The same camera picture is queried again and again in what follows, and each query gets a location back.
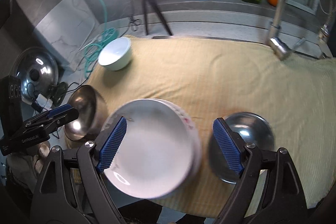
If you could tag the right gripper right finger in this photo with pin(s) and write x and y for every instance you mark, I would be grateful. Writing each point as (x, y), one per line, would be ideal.
(282, 199)

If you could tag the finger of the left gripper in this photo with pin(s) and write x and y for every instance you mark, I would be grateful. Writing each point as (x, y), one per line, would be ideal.
(59, 111)

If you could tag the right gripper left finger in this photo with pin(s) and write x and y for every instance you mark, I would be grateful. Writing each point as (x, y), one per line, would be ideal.
(70, 188)

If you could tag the large steel bowl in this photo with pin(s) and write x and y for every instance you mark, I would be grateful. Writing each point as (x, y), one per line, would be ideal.
(93, 111)

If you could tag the small steel bowl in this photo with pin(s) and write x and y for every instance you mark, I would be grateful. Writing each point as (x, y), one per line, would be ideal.
(253, 129)

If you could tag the pink floral deep plate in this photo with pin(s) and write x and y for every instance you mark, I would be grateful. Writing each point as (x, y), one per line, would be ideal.
(197, 146)

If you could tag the white ceramic bowl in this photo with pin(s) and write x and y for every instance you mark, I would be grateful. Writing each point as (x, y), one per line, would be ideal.
(116, 55)

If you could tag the large white leaf-pattern plate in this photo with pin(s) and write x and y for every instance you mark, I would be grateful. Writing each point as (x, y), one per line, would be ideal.
(156, 153)

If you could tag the chrome kitchen faucet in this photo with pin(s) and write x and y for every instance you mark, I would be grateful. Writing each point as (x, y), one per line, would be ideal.
(280, 49)

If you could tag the white charger plug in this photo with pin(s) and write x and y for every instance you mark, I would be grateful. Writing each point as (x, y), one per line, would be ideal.
(44, 102)

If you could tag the yellow striped towel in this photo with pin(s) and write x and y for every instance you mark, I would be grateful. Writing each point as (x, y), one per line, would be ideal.
(216, 78)

